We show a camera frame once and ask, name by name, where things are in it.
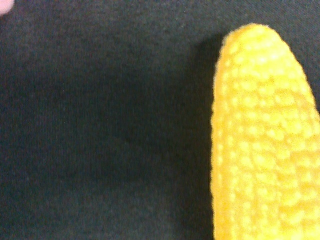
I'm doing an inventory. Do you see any yellow toy corn cob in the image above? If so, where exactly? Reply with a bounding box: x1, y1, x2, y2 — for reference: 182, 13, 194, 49
210, 23, 320, 240

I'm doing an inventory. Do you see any black tablecloth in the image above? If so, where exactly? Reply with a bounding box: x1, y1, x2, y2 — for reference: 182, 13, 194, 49
0, 0, 320, 240

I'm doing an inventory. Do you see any pink white mug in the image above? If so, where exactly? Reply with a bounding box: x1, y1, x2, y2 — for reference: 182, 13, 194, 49
0, 0, 15, 17

